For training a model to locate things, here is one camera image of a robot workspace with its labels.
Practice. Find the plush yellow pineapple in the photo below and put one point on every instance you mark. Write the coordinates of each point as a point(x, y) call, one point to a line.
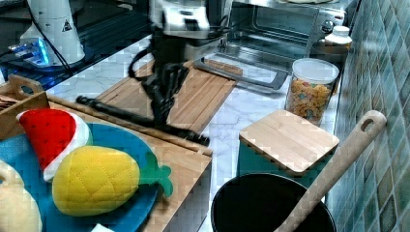
point(94, 180)

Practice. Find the teal box with wooden lid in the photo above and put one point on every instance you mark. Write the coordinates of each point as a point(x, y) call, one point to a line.
point(287, 145)

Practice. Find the wooden cabinet box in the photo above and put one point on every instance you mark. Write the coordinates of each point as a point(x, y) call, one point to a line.
point(191, 164)

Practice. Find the plush watermelon slice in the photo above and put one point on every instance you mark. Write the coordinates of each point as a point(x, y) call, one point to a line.
point(53, 134)

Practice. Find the black pot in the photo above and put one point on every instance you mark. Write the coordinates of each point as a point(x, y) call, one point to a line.
point(257, 202)

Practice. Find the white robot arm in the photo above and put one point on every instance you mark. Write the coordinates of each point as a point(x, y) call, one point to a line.
point(182, 33)

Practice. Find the wooden drawer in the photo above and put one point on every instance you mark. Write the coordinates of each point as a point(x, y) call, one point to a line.
point(154, 129)

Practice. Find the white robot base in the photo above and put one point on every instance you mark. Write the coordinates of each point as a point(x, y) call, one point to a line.
point(52, 34)

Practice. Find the plush cream toy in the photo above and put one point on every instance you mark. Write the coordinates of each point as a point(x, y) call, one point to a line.
point(19, 212)

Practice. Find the blue plate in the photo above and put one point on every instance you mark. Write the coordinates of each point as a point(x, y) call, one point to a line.
point(19, 154)

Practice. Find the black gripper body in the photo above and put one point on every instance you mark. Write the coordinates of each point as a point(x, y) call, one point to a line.
point(168, 49)

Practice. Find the wooden tray with handle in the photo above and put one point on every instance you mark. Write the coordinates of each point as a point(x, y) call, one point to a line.
point(17, 95)

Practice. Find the toaster oven with open door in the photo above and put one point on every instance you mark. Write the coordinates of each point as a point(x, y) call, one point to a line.
point(272, 34)

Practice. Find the white lidded bottle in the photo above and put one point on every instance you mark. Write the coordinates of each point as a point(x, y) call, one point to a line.
point(339, 36)

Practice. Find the wooden spatula handle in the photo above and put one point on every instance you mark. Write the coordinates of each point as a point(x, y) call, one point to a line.
point(369, 126)

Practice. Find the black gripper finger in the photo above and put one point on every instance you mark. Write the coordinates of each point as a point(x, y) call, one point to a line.
point(160, 104)
point(177, 74)

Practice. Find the bamboo cutting board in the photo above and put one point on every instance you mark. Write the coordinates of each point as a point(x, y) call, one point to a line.
point(200, 97)

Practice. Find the clear jar of colourful cereal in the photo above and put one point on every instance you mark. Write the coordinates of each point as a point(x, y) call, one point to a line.
point(310, 88)

